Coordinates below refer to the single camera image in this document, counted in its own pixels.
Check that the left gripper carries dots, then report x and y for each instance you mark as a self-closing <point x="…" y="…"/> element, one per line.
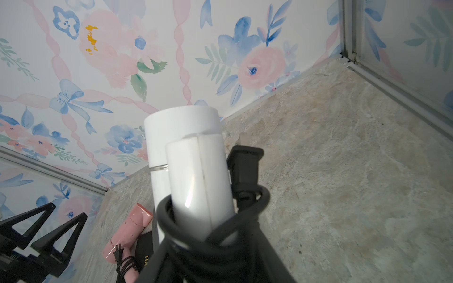
<point x="19" y="230"/>

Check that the white hair dryer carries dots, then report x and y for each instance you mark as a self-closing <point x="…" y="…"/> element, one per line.
<point x="207" y="202"/>

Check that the pink hair dryer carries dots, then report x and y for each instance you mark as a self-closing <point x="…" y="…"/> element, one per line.
<point x="117" y="250"/>

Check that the black pouch with gold logo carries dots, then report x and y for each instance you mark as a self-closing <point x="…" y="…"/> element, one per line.
<point x="144" y="250"/>

